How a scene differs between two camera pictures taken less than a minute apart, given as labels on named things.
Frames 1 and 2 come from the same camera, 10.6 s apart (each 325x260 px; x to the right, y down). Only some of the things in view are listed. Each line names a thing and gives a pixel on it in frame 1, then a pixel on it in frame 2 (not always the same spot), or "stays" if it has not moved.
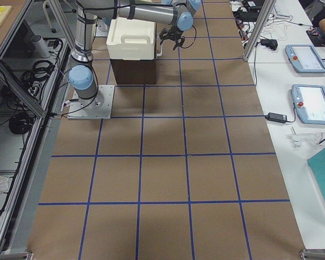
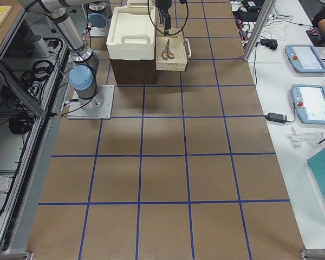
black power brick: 276,117 stays
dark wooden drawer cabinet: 134,71 stays
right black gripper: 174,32 to 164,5
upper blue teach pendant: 305,58 stays
